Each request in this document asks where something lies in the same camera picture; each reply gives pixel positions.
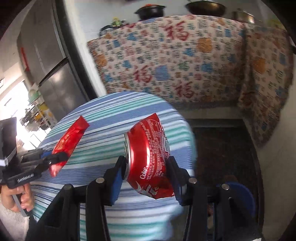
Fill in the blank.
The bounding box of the blue striped tablecloth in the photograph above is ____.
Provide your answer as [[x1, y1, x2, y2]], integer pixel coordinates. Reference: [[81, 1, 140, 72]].
[[31, 92, 197, 240]]

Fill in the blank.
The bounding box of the kitchen storage rack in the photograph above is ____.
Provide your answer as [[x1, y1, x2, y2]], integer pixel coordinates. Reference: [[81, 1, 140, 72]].
[[20, 89, 57, 132]]

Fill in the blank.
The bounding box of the dark floor mat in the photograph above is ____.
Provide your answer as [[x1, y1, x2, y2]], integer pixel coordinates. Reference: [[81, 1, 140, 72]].
[[189, 119, 264, 230]]

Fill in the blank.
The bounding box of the crushed red cola can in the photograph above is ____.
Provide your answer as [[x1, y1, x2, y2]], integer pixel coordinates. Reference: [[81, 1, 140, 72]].
[[125, 113, 175, 199]]

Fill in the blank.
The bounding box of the dark pan on counter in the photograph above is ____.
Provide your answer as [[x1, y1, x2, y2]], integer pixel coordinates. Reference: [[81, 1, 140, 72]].
[[185, 1, 227, 17]]

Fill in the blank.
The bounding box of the stainless steel refrigerator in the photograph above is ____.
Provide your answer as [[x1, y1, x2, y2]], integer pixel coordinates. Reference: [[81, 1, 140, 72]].
[[16, 1, 96, 121]]

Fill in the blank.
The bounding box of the metal lidded pot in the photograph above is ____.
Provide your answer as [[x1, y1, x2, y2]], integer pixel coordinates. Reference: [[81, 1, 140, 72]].
[[232, 8, 255, 24]]

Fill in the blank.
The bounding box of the patterned Chinese character cloth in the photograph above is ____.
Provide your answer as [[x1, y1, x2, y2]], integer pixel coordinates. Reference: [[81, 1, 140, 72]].
[[87, 15, 293, 146]]

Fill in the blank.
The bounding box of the blue trash bin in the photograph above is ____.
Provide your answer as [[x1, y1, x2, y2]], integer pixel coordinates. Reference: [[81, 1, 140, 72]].
[[216, 182, 256, 217]]

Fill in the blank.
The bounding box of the black pot on counter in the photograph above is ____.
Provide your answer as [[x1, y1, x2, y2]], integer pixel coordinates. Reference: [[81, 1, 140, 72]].
[[135, 4, 166, 21]]

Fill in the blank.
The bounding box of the red sachet packet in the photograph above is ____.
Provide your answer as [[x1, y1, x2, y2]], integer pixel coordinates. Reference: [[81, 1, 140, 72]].
[[49, 116, 90, 177]]

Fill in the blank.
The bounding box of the white fuzzy sleeve forearm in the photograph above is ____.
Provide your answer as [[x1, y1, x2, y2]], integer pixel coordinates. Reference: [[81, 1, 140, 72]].
[[1, 204, 30, 240]]

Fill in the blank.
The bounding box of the person's left hand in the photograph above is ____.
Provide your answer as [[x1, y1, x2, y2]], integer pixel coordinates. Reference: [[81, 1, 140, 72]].
[[0, 183, 35, 213]]

